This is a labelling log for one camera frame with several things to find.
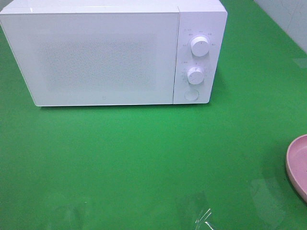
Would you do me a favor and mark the round white door button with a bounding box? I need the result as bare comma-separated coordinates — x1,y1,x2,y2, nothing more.
185,90,199,101

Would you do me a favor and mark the white microwave knob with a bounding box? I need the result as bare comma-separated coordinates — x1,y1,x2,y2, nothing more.
190,35,210,57
187,67,204,85

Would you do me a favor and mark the white microwave door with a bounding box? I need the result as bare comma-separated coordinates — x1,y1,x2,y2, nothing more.
0,12,179,106

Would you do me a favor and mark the pink round plate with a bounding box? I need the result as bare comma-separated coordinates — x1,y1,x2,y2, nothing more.
285,134,307,203

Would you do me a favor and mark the white microwave oven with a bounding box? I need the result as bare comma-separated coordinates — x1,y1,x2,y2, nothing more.
0,0,227,104

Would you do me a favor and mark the clear tape patch on table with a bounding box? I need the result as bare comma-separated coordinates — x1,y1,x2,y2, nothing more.
250,177,286,229

